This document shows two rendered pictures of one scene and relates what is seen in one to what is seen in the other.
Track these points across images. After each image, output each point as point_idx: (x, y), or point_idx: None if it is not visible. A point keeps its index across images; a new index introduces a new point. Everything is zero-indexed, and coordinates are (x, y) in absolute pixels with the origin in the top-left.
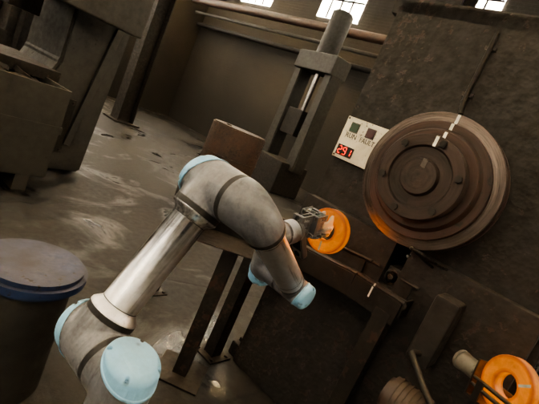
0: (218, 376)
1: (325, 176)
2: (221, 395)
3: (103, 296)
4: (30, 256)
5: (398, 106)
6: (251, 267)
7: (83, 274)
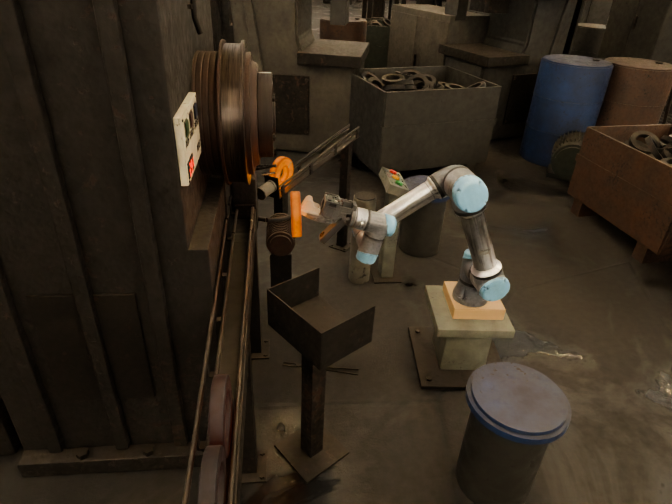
0: (269, 435)
1: (185, 218)
2: (286, 414)
3: (496, 261)
4: (523, 400)
5: (179, 61)
6: (378, 253)
7: (474, 376)
